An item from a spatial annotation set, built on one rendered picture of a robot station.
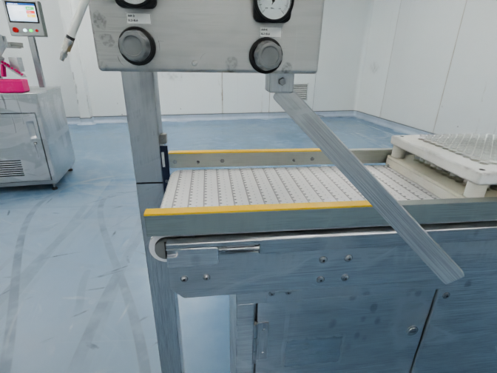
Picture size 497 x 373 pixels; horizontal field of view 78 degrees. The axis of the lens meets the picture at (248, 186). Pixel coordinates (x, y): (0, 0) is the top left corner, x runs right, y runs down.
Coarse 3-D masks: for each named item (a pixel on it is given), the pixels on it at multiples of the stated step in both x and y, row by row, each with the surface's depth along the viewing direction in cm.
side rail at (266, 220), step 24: (144, 216) 39; (168, 216) 40; (192, 216) 40; (216, 216) 41; (240, 216) 41; (264, 216) 42; (288, 216) 42; (312, 216) 42; (336, 216) 43; (360, 216) 43; (432, 216) 45; (456, 216) 46; (480, 216) 46
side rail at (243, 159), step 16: (176, 160) 65; (192, 160) 65; (208, 160) 66; (224, 160) 66; (240, 160) 67; (256, 160) 67; (272, 160) 68; (288, 160) 68; (304, 160) 68; (320, 160) 69; (368, 160) 70; (384, 160) 71
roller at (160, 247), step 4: (180, 236) 47; (160, 240) 43; (164, 240) 42; (156, 244) 42; (160, 244) 43; (164, 244) 42; (156, 248) 43; (160, 248) 43; (164, 248) 43; (156, 252) 43; (160, 252) 43; (164, 252) 43; (160, 256) 43; (164, 256) 43
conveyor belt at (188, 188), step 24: (264, 168) 68; (288, 168) 68; (312, 168) 68; (336, 168) 68; (384, 168) 69; (168, 192) 56; (192, 192) 55; (216, 192) 55; (240, 192) 55; (264, 192) 55; (288, 192) 56; (312, 192) 56; (336, 192) 56; (408, 192) 57
